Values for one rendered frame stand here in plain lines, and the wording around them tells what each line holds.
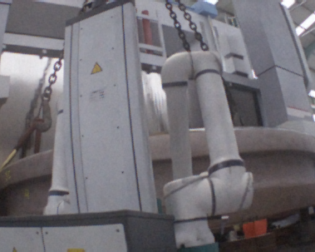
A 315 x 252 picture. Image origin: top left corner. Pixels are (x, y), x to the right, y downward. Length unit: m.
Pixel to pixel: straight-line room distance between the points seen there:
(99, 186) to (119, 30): 0.63
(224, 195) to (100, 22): 0.88
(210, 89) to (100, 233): 0.92
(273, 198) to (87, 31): 2.56
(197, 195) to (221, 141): 0.25
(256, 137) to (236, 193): 2.31
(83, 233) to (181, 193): 0.56
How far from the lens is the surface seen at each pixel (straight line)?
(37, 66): 6.49
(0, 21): 4.96
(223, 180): 1.46
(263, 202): 3.61
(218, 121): 1.58
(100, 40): 1.64
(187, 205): 1.41
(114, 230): 0.92
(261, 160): 3.87
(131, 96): 1.45
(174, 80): 1.71
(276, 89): 7.78
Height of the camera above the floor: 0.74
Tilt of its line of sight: 19 degrees up
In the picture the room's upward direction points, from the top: 7 degrees counter-clockwise
